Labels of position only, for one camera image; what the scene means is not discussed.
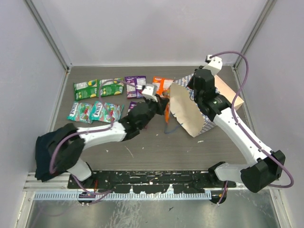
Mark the perforated cable duct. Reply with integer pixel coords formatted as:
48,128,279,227
34,190,212,200

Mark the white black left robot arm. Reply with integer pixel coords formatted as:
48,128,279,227
47,96,169,188

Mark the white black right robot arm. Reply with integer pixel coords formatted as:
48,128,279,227
187,68,285,193

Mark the teal mint candy packet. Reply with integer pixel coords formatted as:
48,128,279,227
89,101,124,123
67,101,93,124

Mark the dark blue folded cloth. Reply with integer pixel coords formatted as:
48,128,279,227
35,128,64,182

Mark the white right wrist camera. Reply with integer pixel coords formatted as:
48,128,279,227
203,55,223,76

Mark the checkered paper bag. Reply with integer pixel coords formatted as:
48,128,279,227
170,74,244,137

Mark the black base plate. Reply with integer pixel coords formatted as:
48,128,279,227
81,171,225,194

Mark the aluminium rail frame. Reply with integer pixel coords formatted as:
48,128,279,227
22,172,283,190

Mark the green snack packet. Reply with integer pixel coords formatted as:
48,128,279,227
99,77,124,97
73,79,98,101

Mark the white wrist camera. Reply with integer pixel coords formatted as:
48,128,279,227
203,55,223,76
136,84,158,102

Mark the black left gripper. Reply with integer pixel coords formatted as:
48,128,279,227
139,93,168,128

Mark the purple snack packet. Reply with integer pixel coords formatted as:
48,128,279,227
127,101,137,114
124,76,146,99

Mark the orange Fox's candy packet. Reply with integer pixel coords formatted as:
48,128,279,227
164,103,170,124

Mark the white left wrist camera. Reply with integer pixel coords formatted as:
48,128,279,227
136,84,158,102

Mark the orange snack packet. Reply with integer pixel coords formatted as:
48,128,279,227
152,76,174,97

